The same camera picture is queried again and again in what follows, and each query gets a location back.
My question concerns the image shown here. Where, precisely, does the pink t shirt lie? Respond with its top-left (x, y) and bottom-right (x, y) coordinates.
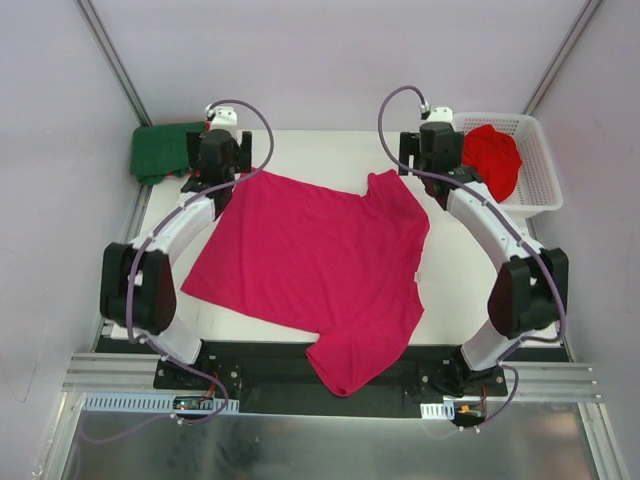
top-left (182, 171), bottom-right (430, 397)

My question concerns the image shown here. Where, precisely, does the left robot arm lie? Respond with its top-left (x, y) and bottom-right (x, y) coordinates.
top-left (99, 127), bottom-right (253, 389)

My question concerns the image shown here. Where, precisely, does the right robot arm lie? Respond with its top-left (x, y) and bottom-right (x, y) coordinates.
top-left (398, 121), bottom-right (569, 397)

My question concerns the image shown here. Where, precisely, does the folded red t shirt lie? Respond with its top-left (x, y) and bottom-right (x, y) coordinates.
top-left (168, 120), bottom-right (210, 178)

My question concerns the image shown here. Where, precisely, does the folded green t shirt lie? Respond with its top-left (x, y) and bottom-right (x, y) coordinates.
top-left (129, 121), bottom-right (209, 186)

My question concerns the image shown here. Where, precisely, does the red t shirt in basket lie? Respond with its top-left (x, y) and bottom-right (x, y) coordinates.
top-left (462, 125), bottom-right (522, 202)

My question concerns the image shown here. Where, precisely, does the white plastic laundry basket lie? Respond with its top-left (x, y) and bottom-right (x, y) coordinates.
top-left (454, 112), bottom-right (564, 219)

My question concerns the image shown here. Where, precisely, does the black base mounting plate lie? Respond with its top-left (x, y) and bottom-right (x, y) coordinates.
top-left (94, 339), bottom-right (571, 415)

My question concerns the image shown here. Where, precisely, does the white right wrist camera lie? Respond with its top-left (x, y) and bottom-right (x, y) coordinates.
top-left (420, 103), bottom-right (454, 124)

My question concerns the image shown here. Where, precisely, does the left aluminium corner post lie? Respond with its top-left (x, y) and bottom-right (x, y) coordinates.
top-left (74, 0), bottom-right (153, 127)

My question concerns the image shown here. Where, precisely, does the aluminium corner post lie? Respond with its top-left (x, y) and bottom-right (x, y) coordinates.
top-left (522, 0), bottom-right (605, 115)
top-left (74, 0), bottom-right (153, 127)

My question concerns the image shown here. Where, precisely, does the right aluminium corner post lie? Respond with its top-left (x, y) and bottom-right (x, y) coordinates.
top-left (522, 0), bottom-right (605, 115)

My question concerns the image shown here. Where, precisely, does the right white cable duct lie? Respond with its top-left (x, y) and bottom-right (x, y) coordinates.
top-left (419, 399), bottom-right (487, 421)

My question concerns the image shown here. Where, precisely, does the white cable duct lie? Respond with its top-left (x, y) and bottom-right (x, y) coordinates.
top-left (84, 393), bottom-right (240, 415)
top-left (419, 399), bottom-right (487, 421)

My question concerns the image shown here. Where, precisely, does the left white cable duct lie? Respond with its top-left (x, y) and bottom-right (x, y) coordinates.
top-left (84, 393), bottom-right (240, 415)

